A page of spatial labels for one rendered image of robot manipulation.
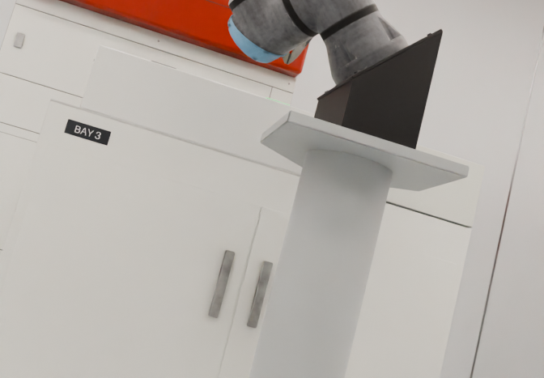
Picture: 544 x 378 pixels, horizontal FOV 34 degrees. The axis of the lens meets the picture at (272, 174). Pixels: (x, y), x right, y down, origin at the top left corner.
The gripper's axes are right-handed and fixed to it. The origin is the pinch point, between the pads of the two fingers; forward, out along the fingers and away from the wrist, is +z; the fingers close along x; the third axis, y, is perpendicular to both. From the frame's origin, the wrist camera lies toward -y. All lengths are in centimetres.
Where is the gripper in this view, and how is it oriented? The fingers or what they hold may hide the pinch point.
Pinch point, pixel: (289, 57)
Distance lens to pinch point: 202.0
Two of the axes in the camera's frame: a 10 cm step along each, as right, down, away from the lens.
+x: -9.4, -2.8, -2.1
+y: -2.5, 1.2, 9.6
